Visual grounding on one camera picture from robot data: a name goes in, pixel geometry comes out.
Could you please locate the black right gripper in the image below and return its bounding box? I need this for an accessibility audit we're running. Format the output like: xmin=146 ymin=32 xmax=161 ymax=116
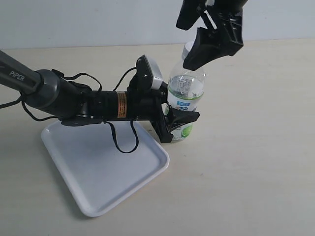
xmin=176 ymin=0 xmax=246 ymax=71

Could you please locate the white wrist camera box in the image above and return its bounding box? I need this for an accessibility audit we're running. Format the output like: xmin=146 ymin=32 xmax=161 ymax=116
xmin=136 ymin=55 xmax=163 ymax=91

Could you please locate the white bottle cap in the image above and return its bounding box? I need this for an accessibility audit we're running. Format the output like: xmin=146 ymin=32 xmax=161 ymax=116
xmin=182 ymin=41 xmax=194 ymax=60

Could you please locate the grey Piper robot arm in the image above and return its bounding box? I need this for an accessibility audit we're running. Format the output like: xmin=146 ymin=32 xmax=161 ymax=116
xmin=0 ymin=0 xmax=245 ymax=143

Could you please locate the clear plastic drink bottle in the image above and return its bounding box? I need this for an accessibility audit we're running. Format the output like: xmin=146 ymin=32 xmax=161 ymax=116
xmin=166 ymin=57 xmax=206 ymax=142

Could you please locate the black camera cable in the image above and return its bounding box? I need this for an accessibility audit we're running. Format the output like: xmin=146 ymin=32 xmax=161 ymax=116
xmin=0 ymin=68 xmax=140 ymax=153

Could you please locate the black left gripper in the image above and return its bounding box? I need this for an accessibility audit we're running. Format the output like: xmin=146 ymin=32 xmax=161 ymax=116
xmin=82 ymin=82 xmax=199 ymax=143

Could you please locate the white rectangular plastic tray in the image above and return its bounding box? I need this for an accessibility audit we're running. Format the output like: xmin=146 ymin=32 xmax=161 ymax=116
xmin=41 ymin=121 xmax=170 ymax=217

